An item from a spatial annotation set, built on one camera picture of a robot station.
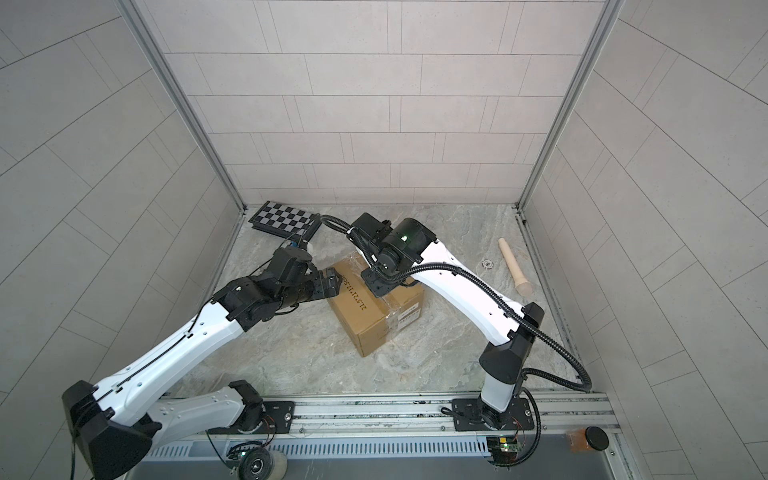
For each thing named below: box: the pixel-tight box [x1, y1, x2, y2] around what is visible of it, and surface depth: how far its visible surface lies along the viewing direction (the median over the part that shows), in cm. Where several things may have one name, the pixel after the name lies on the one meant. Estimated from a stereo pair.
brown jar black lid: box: [566, 426, 609, 452], surface depth 63 cm
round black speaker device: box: [237, 447, 288, 480], surface depth 59 cm
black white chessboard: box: [248, 200, 314, 239], surface depth 110 cm
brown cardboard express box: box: [327, 253, 424, 357], surface depth 74 cm
